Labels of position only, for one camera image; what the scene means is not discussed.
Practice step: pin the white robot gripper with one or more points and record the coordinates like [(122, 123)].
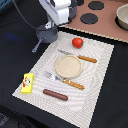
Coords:
[(59, 12)]

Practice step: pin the small grey saucepan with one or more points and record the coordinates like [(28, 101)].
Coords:
[(45, 35)]

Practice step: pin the red toy tomato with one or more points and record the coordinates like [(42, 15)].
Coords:
[(77, 42)]

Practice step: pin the yellow butter box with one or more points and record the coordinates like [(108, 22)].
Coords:
[(27, 83)]

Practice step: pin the brown toy sausage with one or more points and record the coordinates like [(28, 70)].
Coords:
[(55, 94)]

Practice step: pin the black stove burner disc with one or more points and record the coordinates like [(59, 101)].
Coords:
[(89, 18)]

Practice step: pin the black rear burner disc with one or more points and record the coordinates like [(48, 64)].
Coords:
[(96, 5)]

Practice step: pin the round wooden plate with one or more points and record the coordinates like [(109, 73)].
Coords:
[(68, 66)]

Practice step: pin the cream bowl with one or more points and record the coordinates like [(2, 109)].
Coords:
[(122, 16)]

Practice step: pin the knife with wooden handle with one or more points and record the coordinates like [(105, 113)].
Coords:
[(79, 56)]

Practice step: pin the fork with wooden handle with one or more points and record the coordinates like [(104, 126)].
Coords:
[(54, 77)]

